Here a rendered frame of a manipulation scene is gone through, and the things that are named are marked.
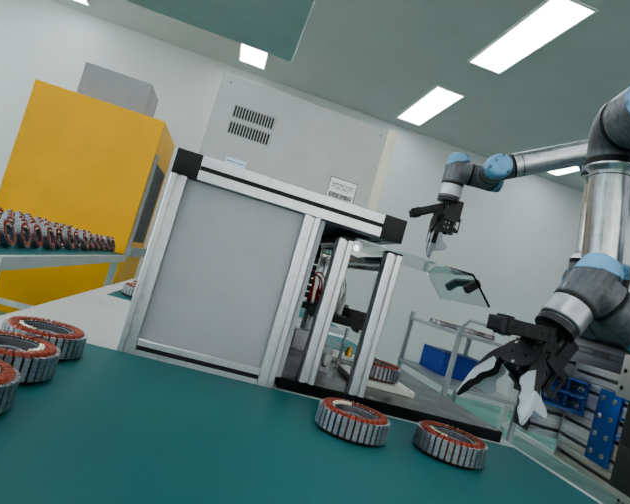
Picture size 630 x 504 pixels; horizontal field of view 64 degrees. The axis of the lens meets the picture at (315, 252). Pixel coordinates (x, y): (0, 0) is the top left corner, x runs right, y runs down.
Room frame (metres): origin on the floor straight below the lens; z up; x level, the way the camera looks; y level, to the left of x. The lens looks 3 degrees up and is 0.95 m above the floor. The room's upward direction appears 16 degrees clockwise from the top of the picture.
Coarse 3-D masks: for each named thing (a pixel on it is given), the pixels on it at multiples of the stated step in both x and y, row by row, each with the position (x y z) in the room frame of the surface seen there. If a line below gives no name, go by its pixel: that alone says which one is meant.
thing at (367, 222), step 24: (192, 168) 0.88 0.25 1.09; (216, 168) 0.88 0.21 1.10; (240, 168) 0.89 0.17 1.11; (240, 192) 0.89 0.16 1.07; (264, 192) 0.90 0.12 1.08; (288, 192) 0.91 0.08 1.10; (312, 192) 0.91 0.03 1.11; (312, 216) 0.92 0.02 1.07; (336, 216) 0.92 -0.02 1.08; (360, 216) 0.93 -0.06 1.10; (384, 216) 0.94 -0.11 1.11; (384, 240) 0.98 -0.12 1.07
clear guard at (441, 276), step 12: (360, 240) 1.01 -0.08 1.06; (372, 252) 1.18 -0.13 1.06; (396, 252) 1.03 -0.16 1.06; (408, 264) 1.22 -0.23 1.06; (420, 264) 1.13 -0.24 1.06; (432, 264) 1.06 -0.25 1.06; (432, 276) 1.27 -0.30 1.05; (444, 276) 1.20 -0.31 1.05; (456, 276) 1.14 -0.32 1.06; (468, 276) 1.08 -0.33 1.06; (444, 288) 1.24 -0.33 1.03; (456, 288) 1.17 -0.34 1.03; (468, 288) 1.11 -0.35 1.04; (480, 288) 1.06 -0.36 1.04; (456, 300) 1.21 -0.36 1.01; (468, 300) 1.14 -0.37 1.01; (480, 300) 1.09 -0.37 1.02
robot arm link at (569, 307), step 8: (552, 296) 0.88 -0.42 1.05; (560, 296) 0.86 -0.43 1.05; (568, 296) 0.86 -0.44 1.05; (544, 304) 0.89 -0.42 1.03; (552, 304) 0.86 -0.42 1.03; (560, 304) 0.85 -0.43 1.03; (568, 304) 0.85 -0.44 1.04; (576, 304) 0.84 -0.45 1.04; (584, 304) 0.84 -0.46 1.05; (560, 312) 0.85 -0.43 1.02; (568, 312) 0.84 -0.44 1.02; (576, 312) 0.84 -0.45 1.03; (584, 312) 0.84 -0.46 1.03; (568, 320) 0.84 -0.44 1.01; (576, 320) 0.84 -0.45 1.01; (584, 320) 0.84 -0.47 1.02; (576, 328) 0.85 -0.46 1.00; (584, 328) 0.85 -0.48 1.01
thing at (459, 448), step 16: (416, 432) 0.81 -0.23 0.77; (432, 432) 0.78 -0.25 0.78; (448, 432) 0.84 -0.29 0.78; (464, 432) 0.83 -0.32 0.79; (432, 448) 0.77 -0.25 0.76; (448, 448) 0.76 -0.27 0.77; (464, 448) 0.75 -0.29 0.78; (480, 448) 0.77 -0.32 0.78; (464, 464) 0.75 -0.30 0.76; (480, 464) 0.77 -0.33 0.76
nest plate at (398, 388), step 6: (342, 366) 1.20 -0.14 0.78; (348, 366) 1.23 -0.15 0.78; (342, 372) 1.17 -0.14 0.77; (348, 372) 1.14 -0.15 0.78; (372, 384) 1.10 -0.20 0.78; (378, 384) 1.11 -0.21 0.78; (384, 384) 1.12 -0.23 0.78; (390, 384) 1.14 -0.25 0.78; (396, 384) 1.16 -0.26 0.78; (402, 384) 1.19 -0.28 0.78; (384, 390) 1.11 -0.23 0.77; (390, 390) 1.11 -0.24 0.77; (396, 390) 1.11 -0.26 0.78; (402, 390) 1.12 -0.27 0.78; (408, 390) 1.13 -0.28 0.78; (408, 396) 1.12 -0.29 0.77
